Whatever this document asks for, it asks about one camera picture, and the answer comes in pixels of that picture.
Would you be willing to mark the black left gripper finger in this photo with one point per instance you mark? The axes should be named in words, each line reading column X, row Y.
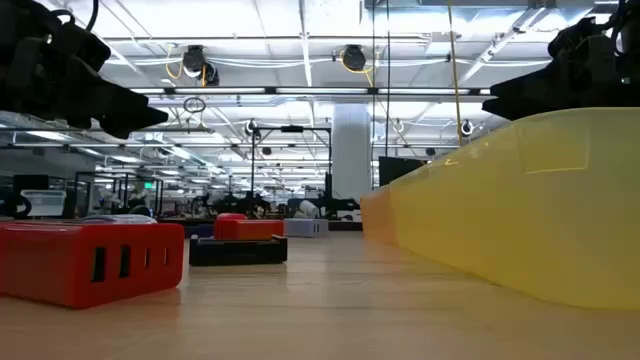
column 125, row 129
column 120, row 105

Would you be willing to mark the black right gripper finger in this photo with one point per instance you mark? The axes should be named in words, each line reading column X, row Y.
column 520, row 106
column 545, row 86

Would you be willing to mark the blue digital timer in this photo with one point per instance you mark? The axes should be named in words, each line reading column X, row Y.
column 199, row 230

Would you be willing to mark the red multi-port USB charger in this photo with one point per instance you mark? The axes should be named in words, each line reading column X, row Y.
column 60, row 260

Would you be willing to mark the red wall charger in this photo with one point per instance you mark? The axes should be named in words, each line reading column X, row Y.
column 250, row 229

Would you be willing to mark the dark navy digital timer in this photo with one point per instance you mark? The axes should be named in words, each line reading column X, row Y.
column 235, row 252

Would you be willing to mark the lavender cube USB charger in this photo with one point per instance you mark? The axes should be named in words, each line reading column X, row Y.
column 306, row 228

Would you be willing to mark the black background robot arm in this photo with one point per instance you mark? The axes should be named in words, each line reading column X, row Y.
column 235, row 205
column 327, row 202

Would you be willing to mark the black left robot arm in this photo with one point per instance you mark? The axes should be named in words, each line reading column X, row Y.
column 20, row 20

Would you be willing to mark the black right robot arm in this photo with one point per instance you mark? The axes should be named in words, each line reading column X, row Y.
column 630, row 15

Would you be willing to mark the small black ceiling reel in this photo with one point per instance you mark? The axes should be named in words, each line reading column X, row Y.
column 251, row 128
column 466, row 127

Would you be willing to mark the translucent yellow plastic bin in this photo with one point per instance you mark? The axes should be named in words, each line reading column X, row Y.
column 525, row 215

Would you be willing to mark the clear plastic storage box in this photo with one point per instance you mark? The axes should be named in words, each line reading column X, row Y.
column 43, row 202

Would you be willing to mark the black perforated computer case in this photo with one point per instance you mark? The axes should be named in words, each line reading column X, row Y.
column 397, row 170

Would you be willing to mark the white round column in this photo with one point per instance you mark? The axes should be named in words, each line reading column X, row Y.
column 351, row 150

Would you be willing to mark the translucent orange plastic bin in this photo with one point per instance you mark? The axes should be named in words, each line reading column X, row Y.
column 377, row 215

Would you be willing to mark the long ceiling light strip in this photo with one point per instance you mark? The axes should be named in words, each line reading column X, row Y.
column 320, row 91

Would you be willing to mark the white roll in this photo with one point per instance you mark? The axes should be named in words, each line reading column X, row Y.
column 309, row 208

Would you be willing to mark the black gantry frame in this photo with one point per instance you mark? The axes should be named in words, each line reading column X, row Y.
column 292, row 129

